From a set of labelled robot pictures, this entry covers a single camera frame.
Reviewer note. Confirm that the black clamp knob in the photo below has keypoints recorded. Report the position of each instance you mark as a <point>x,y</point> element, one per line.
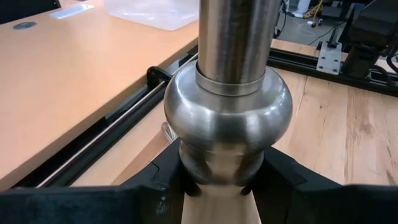
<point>157,76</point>

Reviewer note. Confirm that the clear plastic storage bin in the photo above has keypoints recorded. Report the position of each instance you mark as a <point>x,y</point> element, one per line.
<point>155,12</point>

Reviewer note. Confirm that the silver lamp stand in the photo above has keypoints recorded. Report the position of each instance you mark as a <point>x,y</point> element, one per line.
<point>230,118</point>

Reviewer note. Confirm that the beige desk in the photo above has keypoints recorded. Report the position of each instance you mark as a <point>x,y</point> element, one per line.
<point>62,81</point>

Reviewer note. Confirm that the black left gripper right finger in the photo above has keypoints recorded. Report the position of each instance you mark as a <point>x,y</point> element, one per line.
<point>311,205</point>

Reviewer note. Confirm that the small clear plastic box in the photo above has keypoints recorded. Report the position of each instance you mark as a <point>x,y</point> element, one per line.
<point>71,11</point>

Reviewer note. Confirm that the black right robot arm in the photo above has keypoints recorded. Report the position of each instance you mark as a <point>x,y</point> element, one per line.
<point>370,34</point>

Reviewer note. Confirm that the black aluminium table frame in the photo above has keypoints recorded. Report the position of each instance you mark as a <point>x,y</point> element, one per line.
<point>102,133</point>

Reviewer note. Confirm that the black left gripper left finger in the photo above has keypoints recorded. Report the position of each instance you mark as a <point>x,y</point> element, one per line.
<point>109,205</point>

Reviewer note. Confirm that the black divider panel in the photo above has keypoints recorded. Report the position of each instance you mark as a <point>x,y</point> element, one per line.
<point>28,9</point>

